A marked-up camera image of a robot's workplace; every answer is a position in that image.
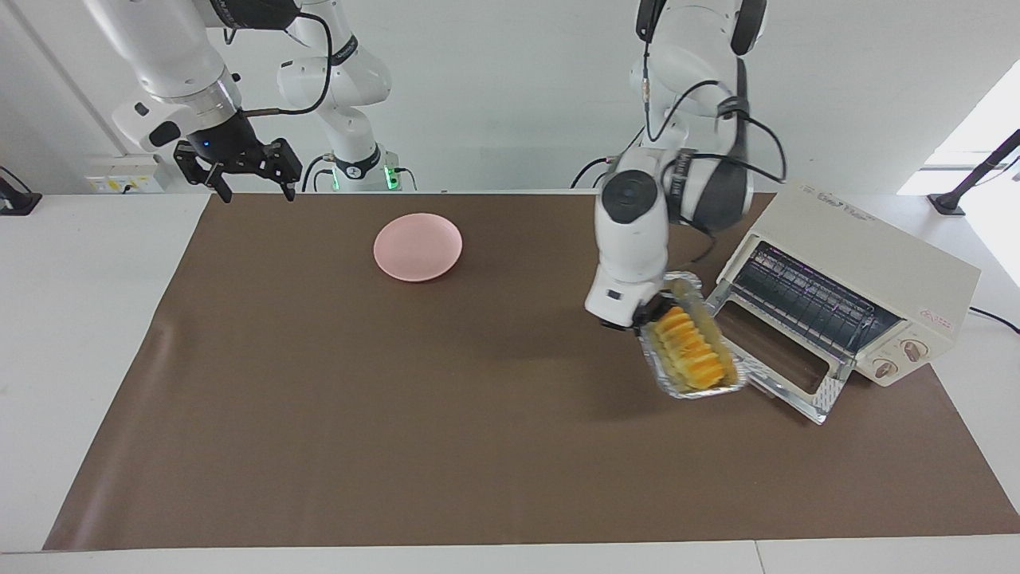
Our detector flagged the short black stand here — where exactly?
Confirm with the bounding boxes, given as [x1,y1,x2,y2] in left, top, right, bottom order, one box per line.
[0,166,42,216]

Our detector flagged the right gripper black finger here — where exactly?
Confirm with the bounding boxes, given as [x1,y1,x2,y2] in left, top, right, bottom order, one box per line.
[267,139,304,202]
[175,142,233,204]

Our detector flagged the black arm base cable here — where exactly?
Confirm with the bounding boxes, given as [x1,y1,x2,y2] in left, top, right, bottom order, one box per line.
[570,128,646,191]

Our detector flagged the aluminium foil tray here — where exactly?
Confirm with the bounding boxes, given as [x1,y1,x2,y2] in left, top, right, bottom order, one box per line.
[637,271,750,399]

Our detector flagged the yellow sliced bread loaf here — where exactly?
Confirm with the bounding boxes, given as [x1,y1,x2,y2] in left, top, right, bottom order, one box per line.
[652,305,738,391]

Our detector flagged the black oven power cord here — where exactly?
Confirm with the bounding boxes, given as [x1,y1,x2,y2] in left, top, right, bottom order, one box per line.
[968,305,1020,336]

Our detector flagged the pink round plate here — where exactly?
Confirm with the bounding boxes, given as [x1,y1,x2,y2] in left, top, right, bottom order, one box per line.
[373,212,464,282]

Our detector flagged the glass oven door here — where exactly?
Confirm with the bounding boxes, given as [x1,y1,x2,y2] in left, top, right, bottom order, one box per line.
[705,287,857,426]

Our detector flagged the cream toaster oven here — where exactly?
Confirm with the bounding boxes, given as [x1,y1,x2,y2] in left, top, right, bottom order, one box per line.
[717,182,983,389]

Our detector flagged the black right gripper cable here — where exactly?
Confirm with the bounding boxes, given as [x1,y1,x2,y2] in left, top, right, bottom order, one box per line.
[239,8,332,119]

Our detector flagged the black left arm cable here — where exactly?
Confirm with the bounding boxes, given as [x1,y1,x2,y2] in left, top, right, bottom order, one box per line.
[637,0,790,264]

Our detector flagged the brown table mat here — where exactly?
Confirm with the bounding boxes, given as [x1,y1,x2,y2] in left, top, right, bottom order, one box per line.
[44,191,1020,551]

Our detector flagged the metal oven wire rack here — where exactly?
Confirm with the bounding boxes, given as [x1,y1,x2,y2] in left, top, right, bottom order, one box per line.
[732,243,901,364]

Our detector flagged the white power strip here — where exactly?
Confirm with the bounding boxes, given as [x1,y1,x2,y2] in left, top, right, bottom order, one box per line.
[84,155,168,195]

